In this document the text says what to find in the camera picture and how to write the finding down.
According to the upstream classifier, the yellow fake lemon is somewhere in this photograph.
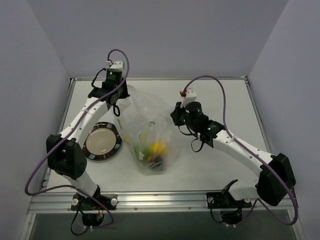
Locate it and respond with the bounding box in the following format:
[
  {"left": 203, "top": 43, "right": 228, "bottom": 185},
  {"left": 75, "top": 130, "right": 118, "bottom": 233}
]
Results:
[{"left": 149, "top": 141, "right": 167, "bottom": 155}]

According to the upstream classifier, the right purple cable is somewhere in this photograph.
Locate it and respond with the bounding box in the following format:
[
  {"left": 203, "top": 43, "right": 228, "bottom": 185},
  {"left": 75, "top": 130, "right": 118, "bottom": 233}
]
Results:
[{"left": 183, "top": 75, "right": 300, "bottom": 226}]

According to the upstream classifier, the dark red fake fruit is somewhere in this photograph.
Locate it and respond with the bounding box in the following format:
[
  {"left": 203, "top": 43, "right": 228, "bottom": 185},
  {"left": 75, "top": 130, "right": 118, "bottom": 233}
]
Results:
[{"left": 147, "top": 154, "right": 165, "bottom": 169}]

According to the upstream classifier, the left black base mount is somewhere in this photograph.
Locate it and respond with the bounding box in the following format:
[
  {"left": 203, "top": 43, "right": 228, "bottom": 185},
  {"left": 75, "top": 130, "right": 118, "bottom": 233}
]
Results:
[{"left": 70, "top": 193, "right": 118, "bottom": 211}]

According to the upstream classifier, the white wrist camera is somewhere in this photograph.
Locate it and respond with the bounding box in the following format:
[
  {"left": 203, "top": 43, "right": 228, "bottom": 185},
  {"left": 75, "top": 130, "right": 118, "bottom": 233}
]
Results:
[
  {"left": 179, "top": 88, "right": 197, "bottom": 108},
  {"left": 106, "top": 60, "right": 125, "bottom": 72}
]

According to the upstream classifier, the aluminium front rail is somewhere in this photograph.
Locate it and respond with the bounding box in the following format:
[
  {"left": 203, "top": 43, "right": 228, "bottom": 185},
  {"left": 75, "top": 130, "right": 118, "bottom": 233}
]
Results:
[{"left": 27, "top": 188, "right": 300, "bottom": 213}]

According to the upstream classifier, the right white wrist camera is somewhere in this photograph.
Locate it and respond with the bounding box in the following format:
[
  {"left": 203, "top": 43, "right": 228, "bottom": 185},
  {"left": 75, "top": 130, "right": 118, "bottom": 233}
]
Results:
[{"left": 179, "top": 88, "right": 197, "bottom": 108}]

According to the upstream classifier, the green fake lime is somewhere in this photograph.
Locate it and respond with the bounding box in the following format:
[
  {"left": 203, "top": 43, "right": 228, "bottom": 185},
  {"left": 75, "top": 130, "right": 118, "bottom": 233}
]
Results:
[{"left": 133, "top": 144, "right": 150, "bottom": 161}]

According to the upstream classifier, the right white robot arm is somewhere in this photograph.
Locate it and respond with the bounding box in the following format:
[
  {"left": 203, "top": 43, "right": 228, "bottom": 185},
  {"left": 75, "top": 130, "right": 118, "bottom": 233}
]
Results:
[{"left": 170, "top": 101, "right": 296, "bottom": 207}]

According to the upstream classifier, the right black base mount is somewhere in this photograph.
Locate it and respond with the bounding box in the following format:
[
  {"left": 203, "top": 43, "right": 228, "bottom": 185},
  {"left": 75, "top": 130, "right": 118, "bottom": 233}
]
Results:
[{"left": 206, "top": 191, "right": 252, "bottom": 209}]

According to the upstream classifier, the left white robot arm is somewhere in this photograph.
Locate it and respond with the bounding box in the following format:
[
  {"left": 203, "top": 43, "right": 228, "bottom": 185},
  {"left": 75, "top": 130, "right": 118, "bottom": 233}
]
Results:
[{"left": 46, "top": 68, "right": 129, "bottom": 210}]

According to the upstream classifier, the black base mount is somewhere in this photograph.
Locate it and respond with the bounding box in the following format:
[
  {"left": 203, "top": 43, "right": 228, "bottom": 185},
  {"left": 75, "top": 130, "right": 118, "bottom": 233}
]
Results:
[
  {"left": 70, "top": 193, "right": 118, "bottom": 211},
  {"left": 206, "top": 191, "right": 252, "bottom": 209}
]

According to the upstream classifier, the round plate with dark rim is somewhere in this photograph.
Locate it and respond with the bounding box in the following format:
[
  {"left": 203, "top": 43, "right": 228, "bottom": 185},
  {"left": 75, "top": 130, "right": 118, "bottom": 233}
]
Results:
[{"left": 82, "top": 121, "right": 123, "bottom": 162}]

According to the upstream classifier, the clear plastic bag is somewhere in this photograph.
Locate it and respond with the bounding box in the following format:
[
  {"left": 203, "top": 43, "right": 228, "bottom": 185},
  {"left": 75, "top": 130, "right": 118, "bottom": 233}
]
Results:
[{"left": 114, "top": 85, "right": 178, "bottom": 175}]

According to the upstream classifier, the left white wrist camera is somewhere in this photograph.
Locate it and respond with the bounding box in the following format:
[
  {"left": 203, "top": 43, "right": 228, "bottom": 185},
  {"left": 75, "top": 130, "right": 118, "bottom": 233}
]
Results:
[{"left": 106, "top": 60, "right": 125, "bottom": 72}]

